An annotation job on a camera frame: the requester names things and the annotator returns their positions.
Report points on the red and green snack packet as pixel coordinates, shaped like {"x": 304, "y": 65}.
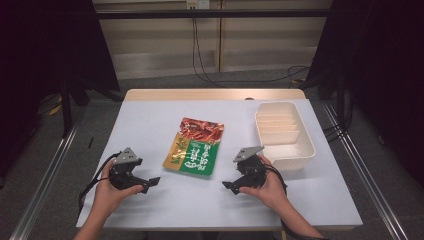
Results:
{"x": 195, "y": 148}

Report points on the black curtain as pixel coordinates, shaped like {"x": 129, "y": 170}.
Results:
{"x": 43, "y": 50}
{"x": 383, "y": 66}

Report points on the white wall power outlet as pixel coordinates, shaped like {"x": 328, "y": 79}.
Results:
{"x": 197, "y": 4}

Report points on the person's left hand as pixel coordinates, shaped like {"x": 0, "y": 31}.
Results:
{"x": 108, "y": 195}

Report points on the white plastic divided container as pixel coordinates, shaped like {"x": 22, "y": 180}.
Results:
{"x": 285, "y": 136}

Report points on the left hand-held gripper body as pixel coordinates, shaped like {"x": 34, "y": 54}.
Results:
{"x": 124, "y": 171}

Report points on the black metal stand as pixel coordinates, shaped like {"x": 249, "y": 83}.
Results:
{"x": 66, "y": 110}

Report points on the white table mat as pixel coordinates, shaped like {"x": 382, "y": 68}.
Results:
{"x": 186, "y": 203}

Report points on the black horizontal frame bar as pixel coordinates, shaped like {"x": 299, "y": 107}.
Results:
{"x": 213, "y": 13}

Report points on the person's right hand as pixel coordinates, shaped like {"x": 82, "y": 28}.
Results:
{"x": 271, "y": 190}

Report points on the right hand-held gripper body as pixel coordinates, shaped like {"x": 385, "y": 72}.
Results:
{"x": 251, "y": 170}

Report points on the small black floor object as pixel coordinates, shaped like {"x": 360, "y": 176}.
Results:
{"x": 90, "y": 142}

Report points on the metal floor rail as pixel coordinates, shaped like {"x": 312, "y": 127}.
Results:
{"x": 43, "y": 186}
{"x": 366, "y": 180}

